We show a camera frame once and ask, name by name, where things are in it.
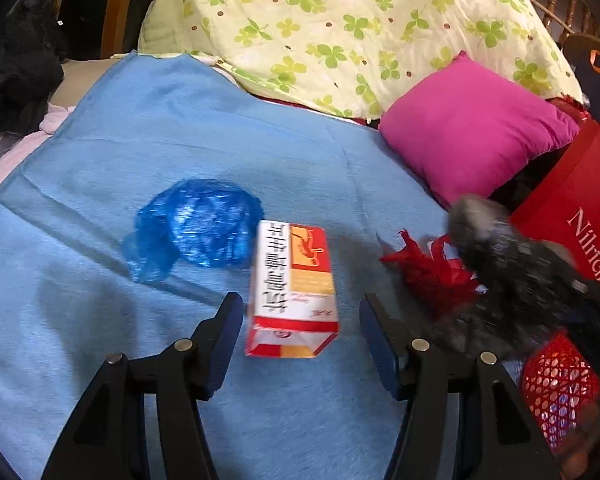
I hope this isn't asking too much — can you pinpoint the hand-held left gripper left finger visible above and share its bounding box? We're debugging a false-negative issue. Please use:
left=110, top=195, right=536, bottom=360
left=40, top=291, right=244, bottom=480

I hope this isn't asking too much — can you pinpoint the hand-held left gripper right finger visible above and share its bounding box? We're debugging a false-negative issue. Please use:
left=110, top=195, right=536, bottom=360
left=359, top=292, right=561, bottom=480

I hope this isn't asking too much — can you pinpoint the red plastic mesh basket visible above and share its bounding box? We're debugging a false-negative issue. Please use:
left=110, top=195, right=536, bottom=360
left=521, top=332, right=600, bottom=456

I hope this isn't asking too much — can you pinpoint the grey plastic bag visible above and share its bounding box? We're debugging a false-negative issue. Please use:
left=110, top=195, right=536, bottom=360
left=430, top=195, right=581, bottom=361

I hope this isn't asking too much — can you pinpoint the red organza ribbon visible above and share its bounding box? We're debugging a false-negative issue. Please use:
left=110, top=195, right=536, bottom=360
left=380, top=229, right=486, bottom=318

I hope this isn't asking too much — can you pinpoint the red and white carton box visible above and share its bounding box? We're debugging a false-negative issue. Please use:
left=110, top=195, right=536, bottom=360
left=244, top=220, right=341, bottom=359

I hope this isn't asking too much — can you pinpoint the blue plastic bag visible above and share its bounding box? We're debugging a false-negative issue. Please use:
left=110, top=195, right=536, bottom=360
left=122, top=178, right=263, bottom=283

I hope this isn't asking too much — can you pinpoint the red paper bag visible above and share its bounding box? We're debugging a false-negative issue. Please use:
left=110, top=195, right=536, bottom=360
left=509, top=120, right=600, bottom=286

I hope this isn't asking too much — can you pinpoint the blue blanket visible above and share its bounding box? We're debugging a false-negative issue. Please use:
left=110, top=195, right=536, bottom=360
left=0, top=52, right=526, bottom=480

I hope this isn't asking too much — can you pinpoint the red shiny plastic wrap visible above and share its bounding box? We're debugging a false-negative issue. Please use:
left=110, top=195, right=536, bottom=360
left=547, top=97, right=593, bottom=123

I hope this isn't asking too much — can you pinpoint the pink pillow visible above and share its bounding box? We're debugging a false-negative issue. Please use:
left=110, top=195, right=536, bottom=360
left=378, top=51, right=581, bottom=208

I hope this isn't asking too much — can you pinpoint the light pink bed sheet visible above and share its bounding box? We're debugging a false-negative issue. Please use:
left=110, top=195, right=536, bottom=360
left=0, top=102, right=76, bottom=208

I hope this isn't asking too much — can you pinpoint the beige cushion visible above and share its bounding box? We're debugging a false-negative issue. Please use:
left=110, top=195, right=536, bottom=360
left=50, top=57, right=126, bottom=108

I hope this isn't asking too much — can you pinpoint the clover print quilt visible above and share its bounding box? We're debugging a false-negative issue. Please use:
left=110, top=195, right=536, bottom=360
left=137, top=0, right=583, bottom=121

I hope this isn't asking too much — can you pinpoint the black clothes pile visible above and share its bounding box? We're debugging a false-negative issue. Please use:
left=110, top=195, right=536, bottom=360
left=0, top=0, right=66, bottom=141

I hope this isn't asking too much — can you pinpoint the wooden pillar cabinet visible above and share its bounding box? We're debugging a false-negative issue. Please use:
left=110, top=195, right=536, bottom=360
left=55, top=0, right=166, bottom=58

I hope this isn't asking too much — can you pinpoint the navy bag with orange handle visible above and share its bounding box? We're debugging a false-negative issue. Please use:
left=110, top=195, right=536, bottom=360
left=562, top=35, right=600, bottom=133

